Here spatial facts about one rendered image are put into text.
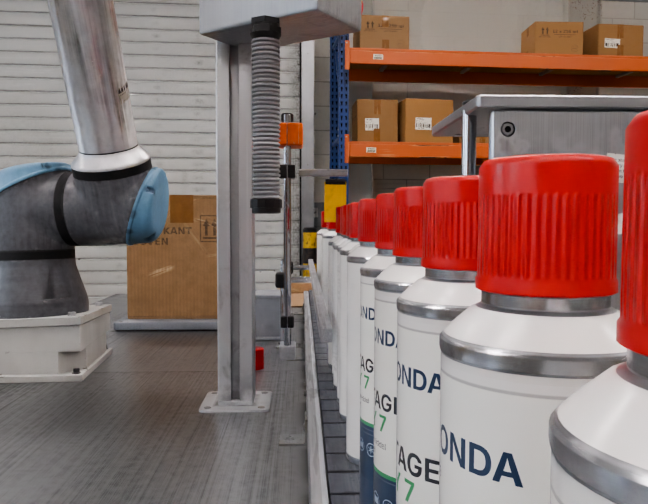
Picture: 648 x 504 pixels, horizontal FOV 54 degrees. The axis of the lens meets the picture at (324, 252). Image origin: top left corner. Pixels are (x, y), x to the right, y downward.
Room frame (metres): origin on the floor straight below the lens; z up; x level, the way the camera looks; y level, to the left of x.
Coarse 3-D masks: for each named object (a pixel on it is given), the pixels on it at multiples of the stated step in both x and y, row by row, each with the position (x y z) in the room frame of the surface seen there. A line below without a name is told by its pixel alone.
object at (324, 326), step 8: (312, 264) 1.50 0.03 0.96; (312, 272) 1.28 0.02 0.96; (312, 280) 1.11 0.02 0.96; (312, 288) 1.06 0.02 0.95; (320, 288) 0.99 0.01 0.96; (320, 296) 0.88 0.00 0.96; (320, 304) 0.80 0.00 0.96; (320, 312) 0.73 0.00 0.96; (320, 320) 0.67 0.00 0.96; (328, 320) 0.67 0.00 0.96; (320, 328) 0.63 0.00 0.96; (328, 328) 0.63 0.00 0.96; (320, 336) 0.63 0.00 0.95; (328, 336) 0.62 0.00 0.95
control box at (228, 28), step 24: (216, 0) 0.75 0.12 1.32; (240, 0) 0.73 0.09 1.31; (264, 0) 0.71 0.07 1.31; (288, 0) 0.70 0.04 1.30; (312, 0) 0.68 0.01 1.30; (336, 0) 0.70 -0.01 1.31; (360, 0) 0.75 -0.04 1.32; (216, 24) 0.75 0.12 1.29; (240, 24) 0.73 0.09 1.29; (288, 24) 0.72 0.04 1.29; (312, 24) 0.72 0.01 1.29; (336, 24) 0.72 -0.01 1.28; (360, 24) 0.75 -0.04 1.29
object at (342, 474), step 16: (320, 352) 0.90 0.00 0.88; (320, 368) 0.80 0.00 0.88; (320, 384) 0.72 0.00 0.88; (320, 400) 0.66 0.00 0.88; (336, 400) 0.66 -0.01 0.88; (336, 416) 0.61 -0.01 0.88; (336, 432) 0.56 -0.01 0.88; (336, 448) 0.52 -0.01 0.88; (336, 464) 0.49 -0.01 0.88; (352, 464) 0.49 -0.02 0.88; (336, 480) 0.46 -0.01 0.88; (352, 480) 0.46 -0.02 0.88; (336, 496) 0.43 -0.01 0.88; (352, 496) 0.43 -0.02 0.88
